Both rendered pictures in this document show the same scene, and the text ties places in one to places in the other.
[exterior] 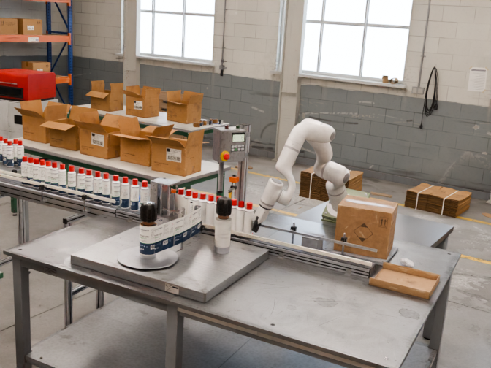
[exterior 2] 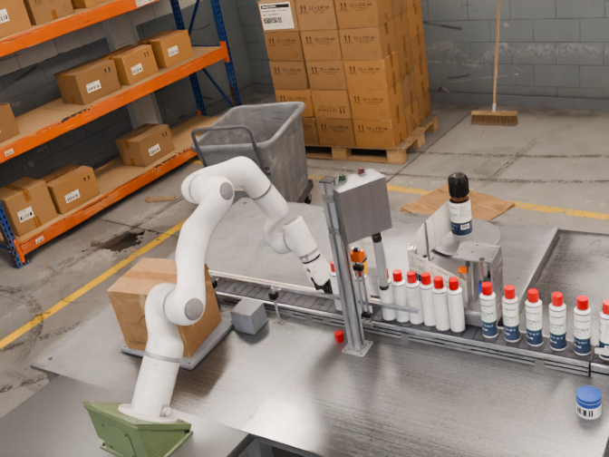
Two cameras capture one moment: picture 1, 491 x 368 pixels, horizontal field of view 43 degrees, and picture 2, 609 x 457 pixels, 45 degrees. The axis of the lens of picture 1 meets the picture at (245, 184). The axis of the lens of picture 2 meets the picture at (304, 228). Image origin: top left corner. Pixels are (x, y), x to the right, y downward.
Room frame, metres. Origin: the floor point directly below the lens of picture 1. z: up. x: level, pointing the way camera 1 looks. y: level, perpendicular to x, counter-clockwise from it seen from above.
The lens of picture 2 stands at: (5.69, 0.27, 2.44)
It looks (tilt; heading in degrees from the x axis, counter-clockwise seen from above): 27 degrees down; 189
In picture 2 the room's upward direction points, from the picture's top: 11 degrees counter-clockwise
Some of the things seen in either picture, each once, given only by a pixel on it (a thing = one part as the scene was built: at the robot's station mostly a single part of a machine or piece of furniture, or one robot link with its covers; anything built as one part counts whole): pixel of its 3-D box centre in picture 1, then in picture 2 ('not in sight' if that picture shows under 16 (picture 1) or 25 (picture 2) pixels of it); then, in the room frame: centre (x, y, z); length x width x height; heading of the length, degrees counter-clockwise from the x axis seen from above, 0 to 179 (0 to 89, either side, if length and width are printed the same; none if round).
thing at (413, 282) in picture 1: (405, 279); not in sight; (2.96, -0.84, 0.85); 0.30 x 0.26 x 0.04; 63
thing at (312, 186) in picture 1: (331, 183); not in sight; (7.52, -1.07, 0.16); 0.65 x 0.54 x 0.32; 62
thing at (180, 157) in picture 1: (177, 149); not in sight; (5.24, 0.60, 0.97); 0.51 x 0.39 x 0.37; 153
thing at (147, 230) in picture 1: (148, 229); (459, 206); (2.95, 0.47, 1.04); 0.09 x 0.09 x 0.29
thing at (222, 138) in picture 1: (229, 144); (359, 205); (3.53, 0.11, 1.38); 0.17 x 0.10 x 0.19; 118
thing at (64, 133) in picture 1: (69, 128); not in sight; (5.90, 1.73, 0.97); 0.44 x 0.38 x 0.37; 153
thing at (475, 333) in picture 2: (234, 236); (362, 316); (3.41, 0.05, 0.86); 1.65 x 0.08 x 0.04; 63
